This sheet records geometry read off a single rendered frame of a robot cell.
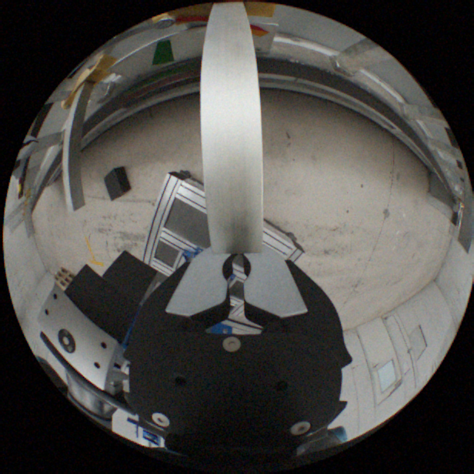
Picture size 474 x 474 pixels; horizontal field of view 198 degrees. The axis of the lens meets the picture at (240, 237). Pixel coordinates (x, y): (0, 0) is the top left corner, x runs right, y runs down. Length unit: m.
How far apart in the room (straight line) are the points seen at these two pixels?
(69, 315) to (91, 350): 0.05
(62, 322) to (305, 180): 1.13
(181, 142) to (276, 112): 0.59
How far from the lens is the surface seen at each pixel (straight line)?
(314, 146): 1.04
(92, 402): 0.39
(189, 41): 0.30
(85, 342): 0.23
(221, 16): 0.17
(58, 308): 0.26
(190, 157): 0.99
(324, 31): 0.56
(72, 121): 0.30
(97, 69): 0.33
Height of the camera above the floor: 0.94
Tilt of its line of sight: 62 degrees down
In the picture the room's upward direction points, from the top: 178 degrees counter-clockwise
